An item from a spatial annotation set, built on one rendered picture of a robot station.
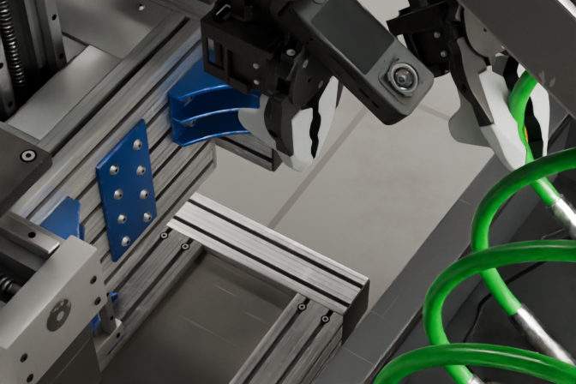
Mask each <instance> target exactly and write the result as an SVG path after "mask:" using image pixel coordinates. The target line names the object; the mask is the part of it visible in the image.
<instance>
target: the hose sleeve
mask: <svg viewBox="0 0 576 384"><path fill-rule="evenodd" d="M545 208H546V209H547V210H548V211H549V213H550V214H551V215H552V216H553V218H554V219H555V220H556V221H557V222H558V223H559V225H560V226H561V227H562V228H563V229H564V230H565V231H566V232H567V233H568V235H569V236H570V237H571V238H572V239H573V240H576V209H575V208H574V207H573V204H572V203H571V202H569V201H568V200H567V198H566V197H565V196H564V195H563V194H560V195H559V197H558V199H557V200H556V201H554V202H553V203H552V204H550V205H548V206H546V207H545Z"/></svg>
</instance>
